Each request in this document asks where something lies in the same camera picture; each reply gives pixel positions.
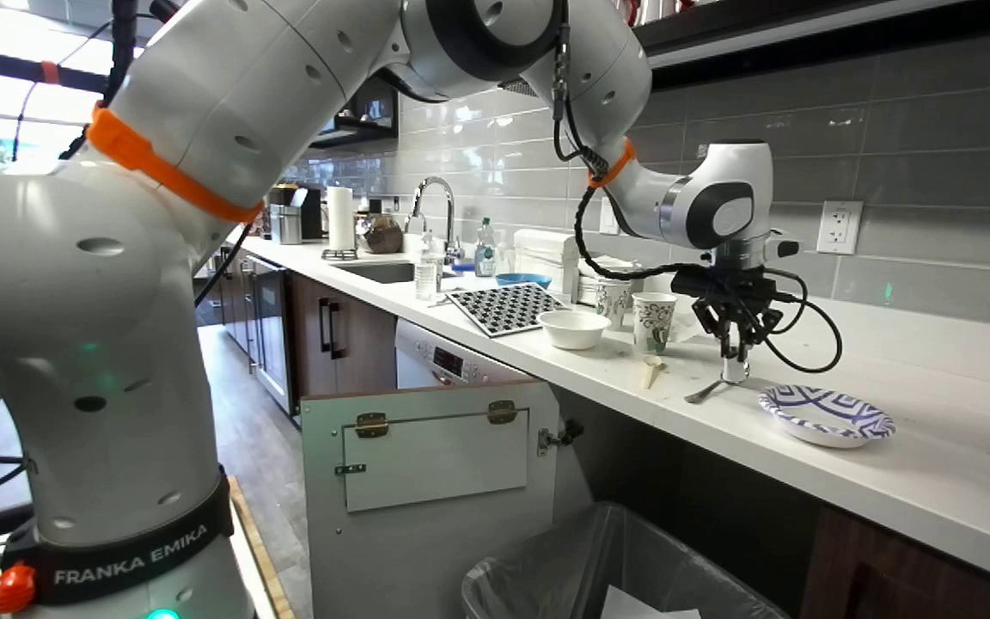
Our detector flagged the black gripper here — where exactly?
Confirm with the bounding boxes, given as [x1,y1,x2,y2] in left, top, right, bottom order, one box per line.
[666,261,788,378]

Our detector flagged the cream plastic spoon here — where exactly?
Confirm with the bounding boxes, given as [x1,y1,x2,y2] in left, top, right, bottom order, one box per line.
[639,355,675,390]

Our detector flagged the black dotted pod tray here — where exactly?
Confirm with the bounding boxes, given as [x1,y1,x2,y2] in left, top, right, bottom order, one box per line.
[446,283,563,345]

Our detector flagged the grey trash bin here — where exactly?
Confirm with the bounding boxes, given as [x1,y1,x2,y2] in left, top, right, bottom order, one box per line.
[458,497,797,619]

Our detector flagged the glass coffee carafe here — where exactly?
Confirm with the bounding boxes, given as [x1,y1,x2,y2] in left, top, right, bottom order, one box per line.
[358,197,405,257]

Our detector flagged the floral paper cup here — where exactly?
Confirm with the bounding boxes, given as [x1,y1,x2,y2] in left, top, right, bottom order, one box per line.
[628,288,683,361]
[596,270,639,334]

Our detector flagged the blue patterned paper plate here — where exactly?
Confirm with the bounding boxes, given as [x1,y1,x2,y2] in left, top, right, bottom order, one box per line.
[761,380,900,451]

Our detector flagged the white ceramic bowl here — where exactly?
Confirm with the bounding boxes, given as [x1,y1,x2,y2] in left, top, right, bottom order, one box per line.
[539,301,615,355]

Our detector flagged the blue bowl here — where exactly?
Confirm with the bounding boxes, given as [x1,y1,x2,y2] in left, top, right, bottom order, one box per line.
[491,268,557,292]

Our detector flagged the clear plastic bottle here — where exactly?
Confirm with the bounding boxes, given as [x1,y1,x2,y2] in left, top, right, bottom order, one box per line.
[470,215,502,283]

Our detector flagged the white waste paper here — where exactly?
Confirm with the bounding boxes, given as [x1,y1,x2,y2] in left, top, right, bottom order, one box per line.
[596,582,706,619]

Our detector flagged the chrome faucet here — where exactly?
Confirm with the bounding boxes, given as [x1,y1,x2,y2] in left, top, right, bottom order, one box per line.
[405,173,461,264]

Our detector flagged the glass jar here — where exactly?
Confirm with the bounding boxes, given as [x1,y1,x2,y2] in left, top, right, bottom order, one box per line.
[414,223,446,301]

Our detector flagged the steel dishwasher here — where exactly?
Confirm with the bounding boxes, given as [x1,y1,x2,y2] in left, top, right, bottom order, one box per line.
[391,316,538,390]

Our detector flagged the steel sink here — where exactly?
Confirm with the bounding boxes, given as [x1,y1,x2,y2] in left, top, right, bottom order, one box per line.
[335,253,421,286]

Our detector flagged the open cabinet door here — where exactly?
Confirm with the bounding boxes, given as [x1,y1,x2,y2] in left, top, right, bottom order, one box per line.
[298,378,596,619]

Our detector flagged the white paper towel roll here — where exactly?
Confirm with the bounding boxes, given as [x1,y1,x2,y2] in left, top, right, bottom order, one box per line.
[323,183,361,261]

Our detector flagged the black open shelf unit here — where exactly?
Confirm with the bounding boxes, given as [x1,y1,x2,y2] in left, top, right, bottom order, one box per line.
[306,64,403,151]

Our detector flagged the silver countertop appliance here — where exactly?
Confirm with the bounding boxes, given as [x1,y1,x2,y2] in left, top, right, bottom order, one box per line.
[270,183,326,247]

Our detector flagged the dark glass-front appliance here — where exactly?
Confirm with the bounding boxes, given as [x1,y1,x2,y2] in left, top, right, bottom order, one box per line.
[210,252,295,416]

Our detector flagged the white wall outlet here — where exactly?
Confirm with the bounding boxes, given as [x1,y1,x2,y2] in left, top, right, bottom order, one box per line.
[812,200,870,257]

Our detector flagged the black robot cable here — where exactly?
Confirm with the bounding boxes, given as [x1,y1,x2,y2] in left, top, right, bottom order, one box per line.
[545,0,850,378]

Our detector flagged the brown cabinet with black handle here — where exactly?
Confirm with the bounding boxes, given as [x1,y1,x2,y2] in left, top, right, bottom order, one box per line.
[797,500,990,619]
[285,270,403,404]

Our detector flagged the dark wall shelf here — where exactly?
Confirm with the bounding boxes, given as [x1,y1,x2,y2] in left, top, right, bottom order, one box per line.
[628,0,990,75]

